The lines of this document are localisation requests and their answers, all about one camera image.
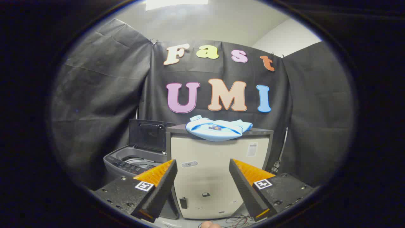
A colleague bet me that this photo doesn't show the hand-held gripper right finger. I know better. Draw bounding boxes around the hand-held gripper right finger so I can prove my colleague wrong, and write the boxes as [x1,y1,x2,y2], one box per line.
[229,159,314,222]

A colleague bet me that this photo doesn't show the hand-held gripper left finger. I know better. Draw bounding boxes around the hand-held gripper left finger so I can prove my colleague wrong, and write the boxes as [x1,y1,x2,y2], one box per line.
[92,159,178,223]

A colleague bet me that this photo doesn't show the grey washing machine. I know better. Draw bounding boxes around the grey washing machine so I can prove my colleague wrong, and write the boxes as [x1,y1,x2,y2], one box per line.
[103,145,179,219]

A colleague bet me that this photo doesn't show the light blue shirt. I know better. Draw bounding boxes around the light blue shirt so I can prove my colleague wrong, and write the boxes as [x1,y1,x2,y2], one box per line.
[186,115,253,142]

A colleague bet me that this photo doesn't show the white cabinet with grey top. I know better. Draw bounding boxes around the white cabinet with grey top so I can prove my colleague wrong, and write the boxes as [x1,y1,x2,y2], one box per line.
[166,124,274,219]

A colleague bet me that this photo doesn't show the black backdrop cloth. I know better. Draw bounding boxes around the black backdrop cloth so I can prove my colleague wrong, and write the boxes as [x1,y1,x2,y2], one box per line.
[51,18,355,190]

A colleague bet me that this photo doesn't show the tangled floor cables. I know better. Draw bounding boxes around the tangled floor cables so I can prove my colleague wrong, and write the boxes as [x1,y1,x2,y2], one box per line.
[199,215,255,228]

